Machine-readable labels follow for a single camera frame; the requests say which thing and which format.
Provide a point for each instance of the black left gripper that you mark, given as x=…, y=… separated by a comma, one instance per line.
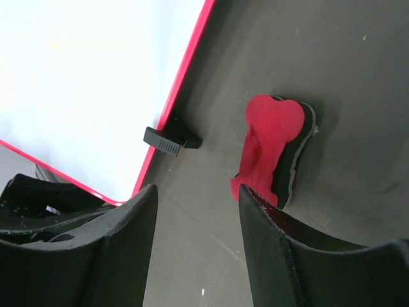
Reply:
x=36, y=209

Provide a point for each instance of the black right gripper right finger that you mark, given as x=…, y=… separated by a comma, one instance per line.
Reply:
x=292, y=264

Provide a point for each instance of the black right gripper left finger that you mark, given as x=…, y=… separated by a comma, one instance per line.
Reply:
x=104, y=262

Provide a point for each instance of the red bone-shaped eraser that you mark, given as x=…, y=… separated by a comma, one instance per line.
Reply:
x=278, y=130

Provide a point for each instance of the pink framed whiteboard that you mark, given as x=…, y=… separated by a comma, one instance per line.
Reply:
x=81, y=81

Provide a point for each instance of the black whiteboard foot clip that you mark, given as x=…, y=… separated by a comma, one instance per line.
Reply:
x=174, y=136

